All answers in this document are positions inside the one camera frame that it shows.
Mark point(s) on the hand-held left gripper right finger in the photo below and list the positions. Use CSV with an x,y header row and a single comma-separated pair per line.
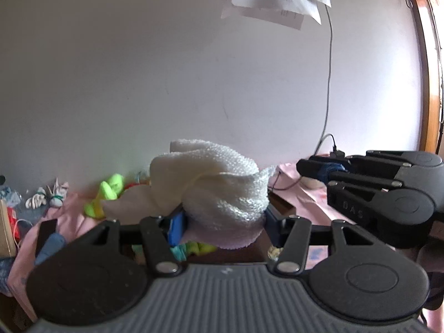
x,y
272,229

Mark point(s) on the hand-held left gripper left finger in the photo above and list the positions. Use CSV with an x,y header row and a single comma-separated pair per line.
x,y
177,228

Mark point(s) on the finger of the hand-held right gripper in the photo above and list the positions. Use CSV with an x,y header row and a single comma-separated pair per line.
x,y
353,166
350,197

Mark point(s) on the pale thin towel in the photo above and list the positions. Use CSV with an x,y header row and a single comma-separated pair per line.
x,y
138,204

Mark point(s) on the white fluffy towel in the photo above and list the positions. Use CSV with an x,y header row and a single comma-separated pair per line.
x,y
215,184

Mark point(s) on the red soft item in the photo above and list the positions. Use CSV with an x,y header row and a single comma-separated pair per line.
x,y
131,185

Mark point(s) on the black charger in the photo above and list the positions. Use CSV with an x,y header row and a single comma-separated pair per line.
x,y
337,153

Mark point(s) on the mint green cloth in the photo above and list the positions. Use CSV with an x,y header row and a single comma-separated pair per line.
x,y
177,252

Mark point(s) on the yellow-green sock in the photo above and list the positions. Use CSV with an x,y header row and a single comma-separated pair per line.
x,y
203,248

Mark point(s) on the neon green cloth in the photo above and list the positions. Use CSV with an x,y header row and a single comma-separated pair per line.
x,y
105,192

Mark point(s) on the pink printed bed sheet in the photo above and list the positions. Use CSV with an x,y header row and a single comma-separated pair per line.
x,y
74,222

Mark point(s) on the white glove bundle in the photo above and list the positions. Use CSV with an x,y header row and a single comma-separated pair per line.
x,y
58,192
36,198

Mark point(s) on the black phone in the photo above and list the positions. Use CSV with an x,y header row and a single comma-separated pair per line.
x,y
47,234

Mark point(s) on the red plastic bag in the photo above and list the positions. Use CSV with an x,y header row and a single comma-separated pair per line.
x,y
15,220

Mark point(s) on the blue plastic bag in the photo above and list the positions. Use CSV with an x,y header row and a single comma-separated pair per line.
x,y
8,196

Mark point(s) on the wooden window frame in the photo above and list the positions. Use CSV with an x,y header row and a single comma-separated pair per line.
x,y
430,59

